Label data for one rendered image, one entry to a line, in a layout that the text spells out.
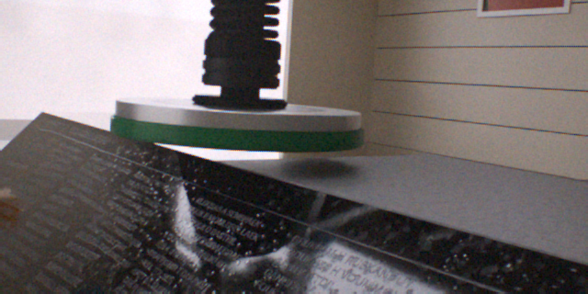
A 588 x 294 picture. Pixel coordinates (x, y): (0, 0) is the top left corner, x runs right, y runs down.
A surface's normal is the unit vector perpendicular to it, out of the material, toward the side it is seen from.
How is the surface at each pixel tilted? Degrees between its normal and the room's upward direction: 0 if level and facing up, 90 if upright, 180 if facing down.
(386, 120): 90
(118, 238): 45
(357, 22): 90
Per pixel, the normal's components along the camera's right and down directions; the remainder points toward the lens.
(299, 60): 0.55, 0.10
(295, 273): -0.51, -0.71
